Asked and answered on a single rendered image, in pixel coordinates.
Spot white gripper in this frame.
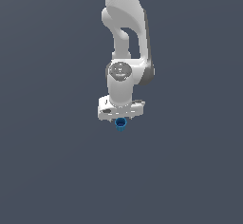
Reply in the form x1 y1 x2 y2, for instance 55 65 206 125
97 95 146 123

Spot small blue cup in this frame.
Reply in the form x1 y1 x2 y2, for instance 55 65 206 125
114 117 128 132

